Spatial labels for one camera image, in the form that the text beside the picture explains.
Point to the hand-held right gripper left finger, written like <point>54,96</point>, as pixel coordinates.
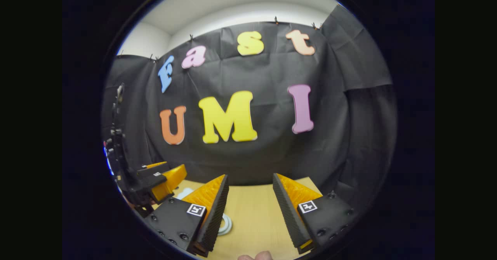
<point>215,217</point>

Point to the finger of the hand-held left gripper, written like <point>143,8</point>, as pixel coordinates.
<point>155,180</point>
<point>155,166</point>

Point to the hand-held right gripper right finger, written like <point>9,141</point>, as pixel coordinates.
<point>289,213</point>

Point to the light blue suitcase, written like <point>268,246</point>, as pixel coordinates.
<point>226,225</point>

